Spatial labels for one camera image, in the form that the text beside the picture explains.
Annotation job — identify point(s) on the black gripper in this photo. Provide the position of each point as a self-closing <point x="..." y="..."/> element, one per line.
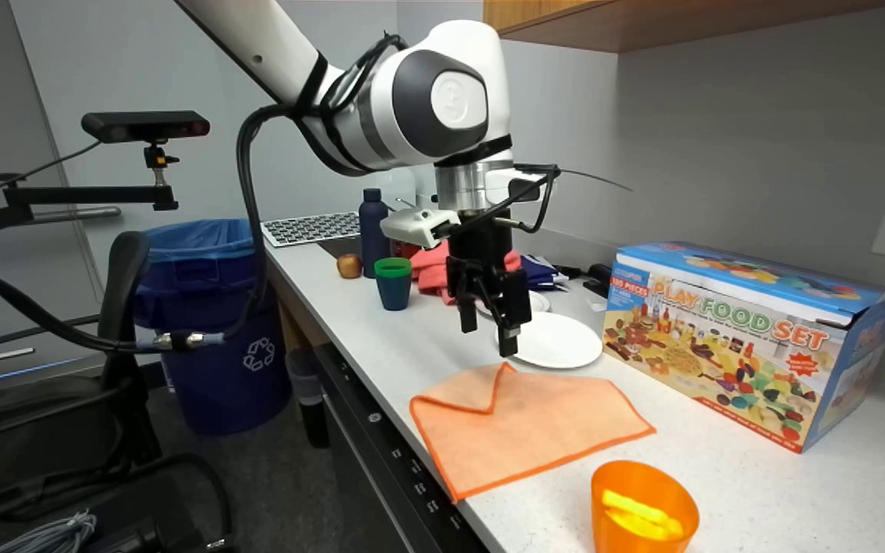
<point x="482" y="251"/>

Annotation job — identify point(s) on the orange microfiber towel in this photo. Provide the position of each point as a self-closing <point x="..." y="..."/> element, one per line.
<point x="525" y="432"/>

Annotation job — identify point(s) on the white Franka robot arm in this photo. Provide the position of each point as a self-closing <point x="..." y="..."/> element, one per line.
<point x="277" y="40"/>

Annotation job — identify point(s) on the small dark blue item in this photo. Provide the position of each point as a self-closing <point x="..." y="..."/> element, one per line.
<point x="542" y="273"/>

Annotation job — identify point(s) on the salmon red cloth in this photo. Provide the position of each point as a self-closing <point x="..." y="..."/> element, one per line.
<point x="430" y="267"/>

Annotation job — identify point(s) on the white round plate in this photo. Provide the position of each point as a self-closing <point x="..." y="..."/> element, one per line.
<point x="567" y="343"/>

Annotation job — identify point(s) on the blue cup with green rim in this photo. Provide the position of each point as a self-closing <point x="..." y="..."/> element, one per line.
<point x="394" y="287"/>

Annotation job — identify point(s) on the black stapler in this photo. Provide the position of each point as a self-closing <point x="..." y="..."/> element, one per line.
<point x="596" y="277"/>

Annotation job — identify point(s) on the dark blue bottle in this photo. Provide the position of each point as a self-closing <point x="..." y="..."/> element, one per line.
<point x="372" y="231"/>

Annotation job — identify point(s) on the small brown ball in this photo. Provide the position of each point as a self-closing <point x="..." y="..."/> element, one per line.
<point x="350" y="264"/>

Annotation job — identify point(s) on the gray computer keyboard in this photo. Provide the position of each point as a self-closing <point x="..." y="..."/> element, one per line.
<point x="308" y="230"/>

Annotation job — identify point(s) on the dark dishwasher front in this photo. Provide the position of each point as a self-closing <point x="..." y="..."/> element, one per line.
<point x="381" y="479"/>

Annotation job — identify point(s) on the small yellow toy piece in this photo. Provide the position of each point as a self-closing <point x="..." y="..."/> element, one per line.
<point x="645" y="513"/>

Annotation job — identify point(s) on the translucent orange plastic cup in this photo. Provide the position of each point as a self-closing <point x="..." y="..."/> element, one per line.
<point x="615" y="532"/>

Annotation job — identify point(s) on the blue toy food set box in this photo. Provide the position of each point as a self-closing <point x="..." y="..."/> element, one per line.
<point x="751" y="343"/>

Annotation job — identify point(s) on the blue recycling bin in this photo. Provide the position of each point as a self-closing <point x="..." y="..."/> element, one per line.
<point x="222" y="378"/>

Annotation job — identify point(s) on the black office chair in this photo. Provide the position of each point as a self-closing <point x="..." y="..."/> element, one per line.
<point x="121" y="308"/>

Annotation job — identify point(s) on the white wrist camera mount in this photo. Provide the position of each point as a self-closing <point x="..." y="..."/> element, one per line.
<point x="418" y="230"/>

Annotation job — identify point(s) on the wooden wall cabinet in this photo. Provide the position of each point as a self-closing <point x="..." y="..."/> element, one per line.
<point x="669" y="20"/>

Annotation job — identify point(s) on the black stereo camera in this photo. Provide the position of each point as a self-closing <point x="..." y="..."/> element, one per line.
<point x="147" y="125"/>

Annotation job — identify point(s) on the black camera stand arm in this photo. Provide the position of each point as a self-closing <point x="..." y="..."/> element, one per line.
<point x="74" y="194"/>

